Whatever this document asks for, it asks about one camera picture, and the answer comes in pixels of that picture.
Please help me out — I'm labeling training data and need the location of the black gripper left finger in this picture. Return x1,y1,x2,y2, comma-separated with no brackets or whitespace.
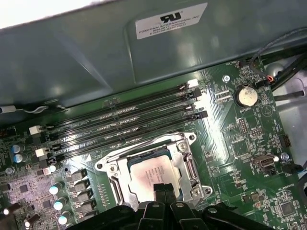
67,184,165,230

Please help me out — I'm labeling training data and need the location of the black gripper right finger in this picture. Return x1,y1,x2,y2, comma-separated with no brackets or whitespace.
164,184,274,230

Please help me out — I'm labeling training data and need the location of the silver CPU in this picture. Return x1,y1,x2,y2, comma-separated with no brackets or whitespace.
127,154,183,204

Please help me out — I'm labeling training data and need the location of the metal socket cover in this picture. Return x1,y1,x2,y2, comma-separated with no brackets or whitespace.
107,138,201,207

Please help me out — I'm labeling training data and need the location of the CPU socket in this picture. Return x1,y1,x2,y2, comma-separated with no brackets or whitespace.
94,131,214,209

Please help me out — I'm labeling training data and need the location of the green motherboard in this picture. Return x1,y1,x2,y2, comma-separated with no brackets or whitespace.
0,59,307,230

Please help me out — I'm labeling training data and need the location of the black RAM slot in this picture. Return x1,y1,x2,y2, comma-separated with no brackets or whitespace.
45,110,208,166
35,90,202,147
28,79,200,136
35,102,201,159

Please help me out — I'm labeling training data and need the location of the round coin battery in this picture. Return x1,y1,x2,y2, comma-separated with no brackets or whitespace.
234,84,259,108

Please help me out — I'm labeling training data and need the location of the black PC case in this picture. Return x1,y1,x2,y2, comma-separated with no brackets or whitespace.
0,0,307,173

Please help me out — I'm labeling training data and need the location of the white case label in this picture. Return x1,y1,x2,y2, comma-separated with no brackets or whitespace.
135,2,208,40

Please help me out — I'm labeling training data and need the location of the thin white wire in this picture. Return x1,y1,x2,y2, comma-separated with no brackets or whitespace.
0,105,65,115

